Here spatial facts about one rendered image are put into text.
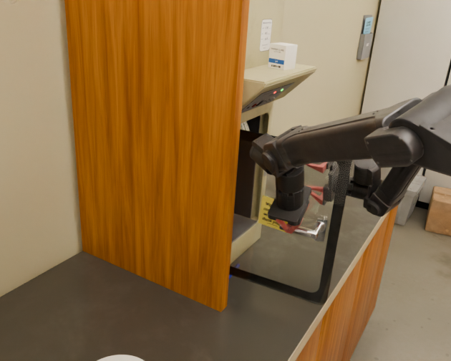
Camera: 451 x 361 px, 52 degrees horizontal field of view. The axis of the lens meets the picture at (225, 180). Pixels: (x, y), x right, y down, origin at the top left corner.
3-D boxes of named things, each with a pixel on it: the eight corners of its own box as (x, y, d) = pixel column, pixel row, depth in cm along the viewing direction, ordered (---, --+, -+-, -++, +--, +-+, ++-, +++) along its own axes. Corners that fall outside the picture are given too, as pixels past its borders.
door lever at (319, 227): (285, 222, 109) (286, 213, 108) (324, 233, 105) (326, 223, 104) (277, 231, 105) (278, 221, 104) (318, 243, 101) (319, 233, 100)
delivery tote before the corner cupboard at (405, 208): (335, 208, 394) (341, 172, 381) (351, 192, 427) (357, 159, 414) (408, 229, 364) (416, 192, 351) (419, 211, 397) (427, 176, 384)
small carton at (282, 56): (268, 67, 118) (270, 43, 115) (279, 66, 121) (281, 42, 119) (283, 70, 115) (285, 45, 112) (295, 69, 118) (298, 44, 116)
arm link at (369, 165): (377, 218, 124) (398, 203, 128) (381, 185, 117) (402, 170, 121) (343, 197, 132) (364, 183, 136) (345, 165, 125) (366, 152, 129)
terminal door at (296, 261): (216, 268, 124) (225, 126, 109) (326, 305, 112) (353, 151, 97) (215, 269, 124) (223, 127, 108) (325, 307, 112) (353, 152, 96)
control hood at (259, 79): (217, 117, 107) (219, 74, 103) (275, 96, 133) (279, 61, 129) (260, 127, 102) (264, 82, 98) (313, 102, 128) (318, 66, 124)
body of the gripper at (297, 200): (267, 219, 97) (265, 196, 91) (283, 185, 102) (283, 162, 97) (296, 228, 94) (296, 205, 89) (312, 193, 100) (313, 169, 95)
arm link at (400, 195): (448, 113, 91) (479, 92, 95) (425, 96, 93) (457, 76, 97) (375, 223, 125) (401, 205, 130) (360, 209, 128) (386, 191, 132)
